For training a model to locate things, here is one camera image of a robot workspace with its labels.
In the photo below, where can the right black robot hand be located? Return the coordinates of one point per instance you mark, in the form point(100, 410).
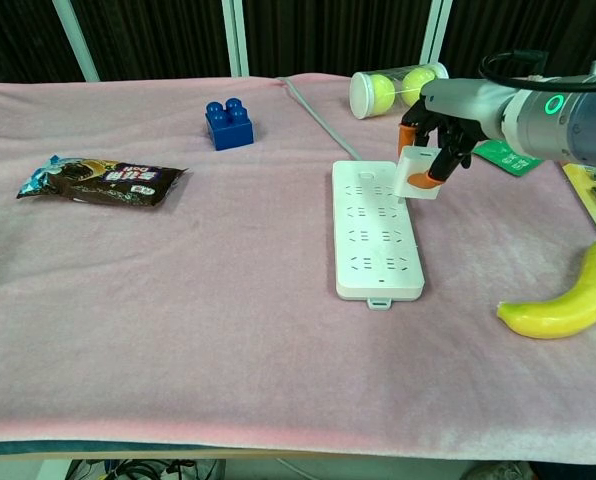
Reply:
point(463, 107)

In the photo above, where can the white plug adapter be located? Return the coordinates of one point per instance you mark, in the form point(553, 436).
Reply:
point(418, 160)

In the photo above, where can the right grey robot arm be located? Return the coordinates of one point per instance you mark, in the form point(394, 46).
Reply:
point(568, 120)

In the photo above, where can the white power strip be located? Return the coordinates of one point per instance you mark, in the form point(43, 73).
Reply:
point(375, 240)

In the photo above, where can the printed yellow tennis ball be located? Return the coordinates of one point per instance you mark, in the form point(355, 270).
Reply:
point(415, 82)

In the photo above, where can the green sachet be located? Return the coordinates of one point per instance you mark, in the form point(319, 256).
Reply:
point(508, 160)

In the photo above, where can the plain yellow tennis ball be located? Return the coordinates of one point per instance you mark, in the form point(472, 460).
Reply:
point(382, 92)

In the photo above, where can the clear tennis ball tube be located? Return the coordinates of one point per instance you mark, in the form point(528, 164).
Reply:
point(360, 95)

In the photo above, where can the yellow banana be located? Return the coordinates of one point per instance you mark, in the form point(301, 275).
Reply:
point(568, 310)

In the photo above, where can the blue building block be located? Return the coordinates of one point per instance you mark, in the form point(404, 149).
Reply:
point(230, 127)

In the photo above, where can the black pleated curtain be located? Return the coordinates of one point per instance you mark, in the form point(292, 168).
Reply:
point(153, 35)

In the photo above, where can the pink blanket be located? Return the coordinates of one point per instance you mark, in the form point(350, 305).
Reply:
point(203, 300)

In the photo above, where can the brown chocolate snack packet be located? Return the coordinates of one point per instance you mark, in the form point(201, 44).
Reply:
point(103, 182)

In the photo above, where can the white frame post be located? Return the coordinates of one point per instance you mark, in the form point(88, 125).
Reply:
point(235, 37)
point(78, 42)
point(435, 32)

